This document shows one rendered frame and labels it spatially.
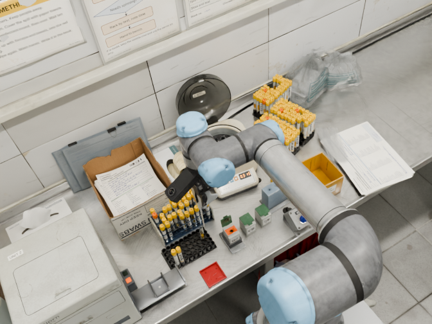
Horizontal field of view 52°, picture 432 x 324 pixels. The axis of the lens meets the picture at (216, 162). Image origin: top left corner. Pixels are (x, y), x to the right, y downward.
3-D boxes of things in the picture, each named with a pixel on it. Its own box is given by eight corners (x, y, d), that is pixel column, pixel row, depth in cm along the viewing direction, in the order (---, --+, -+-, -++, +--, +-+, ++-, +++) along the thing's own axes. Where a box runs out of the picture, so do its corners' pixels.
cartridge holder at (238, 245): (232, 254, 151) (231, 249, 148) (219, 235, 156) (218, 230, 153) (245, 247, 152) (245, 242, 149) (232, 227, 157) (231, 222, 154)
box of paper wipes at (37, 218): (22, 260, 157) (6, 242, 147) (12, 236, 163) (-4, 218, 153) (80, 226, 164) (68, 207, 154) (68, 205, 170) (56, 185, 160)
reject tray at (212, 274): (209, 288, 144) (209, 287, 143) (198, 272, 148) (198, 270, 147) (227, 278, 146) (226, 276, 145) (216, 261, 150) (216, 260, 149)
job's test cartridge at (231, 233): (230, 247, 151) (229, 238, 146) (223, 236, 154) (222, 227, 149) (240, 241, 152) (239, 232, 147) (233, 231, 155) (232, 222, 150)
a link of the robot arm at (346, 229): (420, 247, 73) (267, 105, 107) (366, 279, 71) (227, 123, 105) (410, 284, 81) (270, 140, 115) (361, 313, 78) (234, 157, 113)
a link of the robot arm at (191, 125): (183, 138, 102) (168, 116, 107) (189, 167, 111) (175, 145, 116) (213, 125, 104) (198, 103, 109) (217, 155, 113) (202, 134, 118)
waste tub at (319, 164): (311, 208, 159) (313, 192, 152) (290, 182, 167) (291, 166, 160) (341, 192, 162) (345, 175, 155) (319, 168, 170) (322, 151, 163)
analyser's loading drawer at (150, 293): (130, 319, 138) (125, 313, 134) (121, 301, 142) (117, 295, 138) (187, 285, 143) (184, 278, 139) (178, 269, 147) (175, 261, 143)
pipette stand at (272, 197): (270, 215, 159) (270, 199, 151) (259, 201, 163) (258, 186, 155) (292, 201, 162) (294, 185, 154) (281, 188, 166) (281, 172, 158)
